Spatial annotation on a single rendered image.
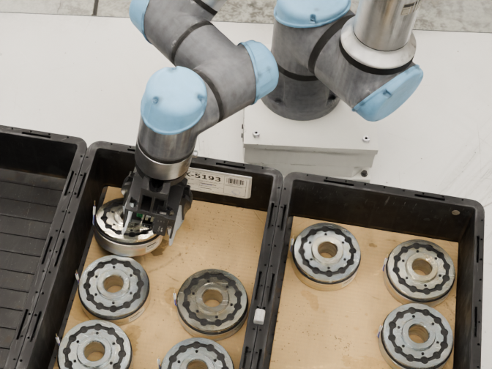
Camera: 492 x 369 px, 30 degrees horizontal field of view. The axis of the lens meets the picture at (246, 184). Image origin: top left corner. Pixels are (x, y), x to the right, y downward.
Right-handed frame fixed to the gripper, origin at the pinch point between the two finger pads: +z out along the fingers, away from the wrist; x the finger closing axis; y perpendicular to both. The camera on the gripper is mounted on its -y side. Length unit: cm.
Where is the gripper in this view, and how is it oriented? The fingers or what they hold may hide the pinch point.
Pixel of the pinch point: (151, 220)
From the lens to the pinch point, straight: 140.1
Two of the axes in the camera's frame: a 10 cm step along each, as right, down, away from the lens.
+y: -1.6, 8.1, -5.6
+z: -1.8, 5.3, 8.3
